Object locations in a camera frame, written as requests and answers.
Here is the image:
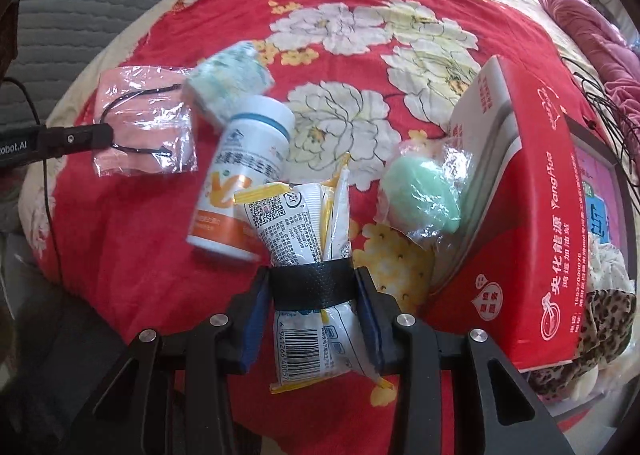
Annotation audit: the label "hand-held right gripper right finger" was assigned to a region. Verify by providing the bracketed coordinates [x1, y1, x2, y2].
[352, 266, 576, 455]

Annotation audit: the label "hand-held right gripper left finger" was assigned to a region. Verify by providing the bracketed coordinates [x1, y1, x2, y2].
[75, 266, 273, 455]

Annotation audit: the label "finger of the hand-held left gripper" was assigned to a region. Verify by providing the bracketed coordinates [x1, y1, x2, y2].
[42, 122, 115, 160]

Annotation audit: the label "pink item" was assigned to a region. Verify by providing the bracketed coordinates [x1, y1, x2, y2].
[92, 64, 199, 179]

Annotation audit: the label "taped white yellow packet bundle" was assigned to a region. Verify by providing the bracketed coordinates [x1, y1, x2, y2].
[234, 154, 397, 395]

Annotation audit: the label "red cardboard box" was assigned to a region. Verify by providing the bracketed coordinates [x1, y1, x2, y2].
[424, 54, 630, 372]

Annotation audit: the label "leopard print scrunchie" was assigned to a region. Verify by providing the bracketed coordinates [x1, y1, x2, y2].
[529, 287, 639, 404]

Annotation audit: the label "white patterned scrunchie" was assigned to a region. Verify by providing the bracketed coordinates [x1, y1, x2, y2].
[582, 241, 635, 297]

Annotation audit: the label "green puff in plastic bag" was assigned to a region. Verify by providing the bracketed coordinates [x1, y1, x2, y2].
[372, 136, 474, 252]

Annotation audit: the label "white orange vitamin bottle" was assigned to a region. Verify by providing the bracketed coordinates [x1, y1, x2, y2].
[186, 95, 297, 264]

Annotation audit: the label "green white tissue pack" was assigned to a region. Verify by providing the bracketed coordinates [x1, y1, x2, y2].
[181, 40, 277, 130]

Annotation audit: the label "pink printed board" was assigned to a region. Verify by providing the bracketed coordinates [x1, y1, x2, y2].
[564, 115, 632, 261]

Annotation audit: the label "red floral blanket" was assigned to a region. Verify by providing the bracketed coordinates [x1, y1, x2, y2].
[20, 0, 640, 411]

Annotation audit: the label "pink quilt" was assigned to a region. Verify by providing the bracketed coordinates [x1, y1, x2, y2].
[536, 0, 640, 103]

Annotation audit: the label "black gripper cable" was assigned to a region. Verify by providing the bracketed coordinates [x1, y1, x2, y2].
[0, 76, 66, 288]

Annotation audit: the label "black cables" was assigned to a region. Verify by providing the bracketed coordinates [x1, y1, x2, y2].
[559, 54, 640, 218]

